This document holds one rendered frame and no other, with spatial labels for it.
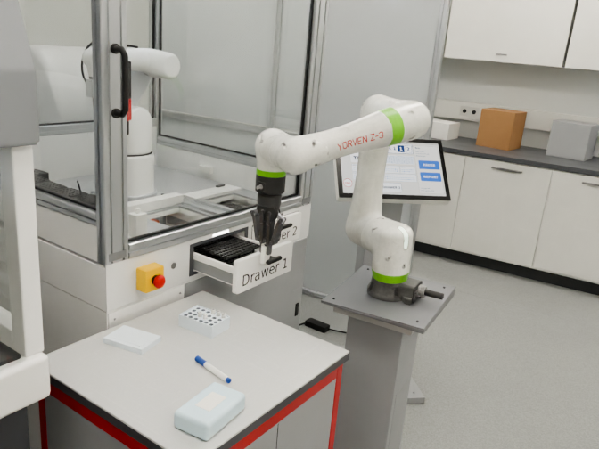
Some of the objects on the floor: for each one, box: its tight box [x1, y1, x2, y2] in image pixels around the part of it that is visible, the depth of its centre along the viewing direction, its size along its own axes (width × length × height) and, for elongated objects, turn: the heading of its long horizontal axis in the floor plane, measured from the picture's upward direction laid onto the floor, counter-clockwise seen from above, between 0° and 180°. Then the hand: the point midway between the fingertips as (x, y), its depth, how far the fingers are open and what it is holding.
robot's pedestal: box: [333, 306, 418, 449], centre depth 215 cm, size 30×30×76 cm
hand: (265, 253), depth 187 cm, fingers closed, pressing on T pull
